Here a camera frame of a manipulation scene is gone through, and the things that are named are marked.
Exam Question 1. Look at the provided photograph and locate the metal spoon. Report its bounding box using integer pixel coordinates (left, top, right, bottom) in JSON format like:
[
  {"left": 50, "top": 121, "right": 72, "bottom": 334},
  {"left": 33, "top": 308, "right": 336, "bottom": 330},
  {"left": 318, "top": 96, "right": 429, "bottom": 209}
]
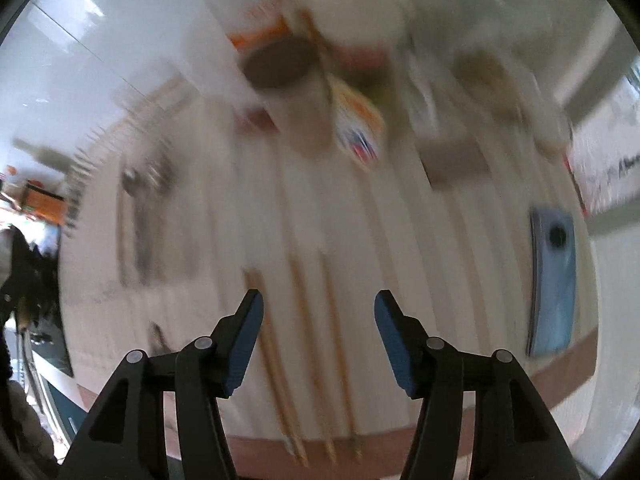
[
  {"left": 120, "top": 165, "right": 151, "bottom": 283},
  {"left": 152, "top": 152, "right": 182, "bottom": 271}
]

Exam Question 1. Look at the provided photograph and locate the row of wooden chopsticks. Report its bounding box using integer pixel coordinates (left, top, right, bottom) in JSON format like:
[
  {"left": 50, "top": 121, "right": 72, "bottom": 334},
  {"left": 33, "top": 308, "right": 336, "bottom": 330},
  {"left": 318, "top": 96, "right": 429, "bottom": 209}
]
[{"left": 242, "top": 245, "right": 363, "bottom": 466}]

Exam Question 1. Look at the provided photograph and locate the blue kitchen cabinet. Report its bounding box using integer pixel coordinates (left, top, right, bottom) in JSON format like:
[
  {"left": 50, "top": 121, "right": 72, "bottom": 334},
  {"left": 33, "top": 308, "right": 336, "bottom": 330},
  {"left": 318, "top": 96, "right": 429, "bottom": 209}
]
[{"left": 30, "top": 340, "right": 86, "bottom": 441}]

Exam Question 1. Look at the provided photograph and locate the person's left forearm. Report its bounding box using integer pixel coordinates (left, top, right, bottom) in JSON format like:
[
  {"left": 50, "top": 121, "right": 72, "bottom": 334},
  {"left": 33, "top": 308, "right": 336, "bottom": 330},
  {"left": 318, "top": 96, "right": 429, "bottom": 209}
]
[{"left": 0, "top": 380, "right": 56, "bottom": 466}]

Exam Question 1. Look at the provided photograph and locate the yellow white seasoning box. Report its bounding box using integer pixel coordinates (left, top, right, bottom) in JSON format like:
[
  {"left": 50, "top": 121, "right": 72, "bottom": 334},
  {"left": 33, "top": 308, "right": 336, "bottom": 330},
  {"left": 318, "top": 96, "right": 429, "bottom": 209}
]
[{"left": 327, "top": 75, "right": 388, "bottom": 166}]

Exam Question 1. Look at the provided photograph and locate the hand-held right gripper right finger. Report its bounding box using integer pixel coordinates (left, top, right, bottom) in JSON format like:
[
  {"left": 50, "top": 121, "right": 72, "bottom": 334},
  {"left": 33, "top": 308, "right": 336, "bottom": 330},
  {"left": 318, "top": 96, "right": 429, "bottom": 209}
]
[{"left": 374, "top": 289, "right": 583, "bottom": 480}]

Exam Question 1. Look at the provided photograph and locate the small flat brown packet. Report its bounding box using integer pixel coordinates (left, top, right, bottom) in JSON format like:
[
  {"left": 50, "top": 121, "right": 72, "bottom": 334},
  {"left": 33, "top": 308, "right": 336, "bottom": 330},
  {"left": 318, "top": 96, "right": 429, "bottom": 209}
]
[{"left": 417, "top": 135, "right": 491, "bottom": 191}]

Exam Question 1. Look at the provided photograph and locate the blue smartphone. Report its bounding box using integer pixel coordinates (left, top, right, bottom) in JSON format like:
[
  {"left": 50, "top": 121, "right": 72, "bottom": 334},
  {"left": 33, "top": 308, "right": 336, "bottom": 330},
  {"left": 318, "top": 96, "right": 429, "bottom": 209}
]
[{"left": 525, "top": 205, "right": 578, "bottom": 358}]

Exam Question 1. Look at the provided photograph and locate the clear plastic bag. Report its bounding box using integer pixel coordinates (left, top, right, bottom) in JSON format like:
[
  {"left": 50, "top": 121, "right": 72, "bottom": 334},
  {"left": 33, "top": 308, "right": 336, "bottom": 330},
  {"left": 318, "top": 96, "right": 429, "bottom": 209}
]
[{"left": 370, "top": 0, "right": 576, "bottom": 161}]

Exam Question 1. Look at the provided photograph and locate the window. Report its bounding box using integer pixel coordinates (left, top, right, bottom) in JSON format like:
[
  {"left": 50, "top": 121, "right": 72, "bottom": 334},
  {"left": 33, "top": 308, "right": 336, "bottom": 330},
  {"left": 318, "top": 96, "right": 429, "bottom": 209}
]
[{"left": 570, "top": 45, "right": 640, "bottom": 221}]

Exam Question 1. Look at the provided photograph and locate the brown lid jar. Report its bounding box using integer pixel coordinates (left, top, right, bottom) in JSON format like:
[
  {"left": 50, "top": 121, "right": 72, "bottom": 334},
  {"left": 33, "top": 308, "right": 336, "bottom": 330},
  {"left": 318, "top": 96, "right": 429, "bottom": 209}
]
[{"left": 240, "top": 37, "right": 333, "bottom": 156}]

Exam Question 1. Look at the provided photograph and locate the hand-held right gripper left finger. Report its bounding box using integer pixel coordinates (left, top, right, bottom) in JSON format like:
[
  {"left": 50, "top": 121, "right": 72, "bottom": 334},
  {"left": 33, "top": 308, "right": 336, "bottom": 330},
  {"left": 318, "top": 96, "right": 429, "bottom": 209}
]
[{"left": 59, "top": 288, "right": 265, "bottom": 480}]

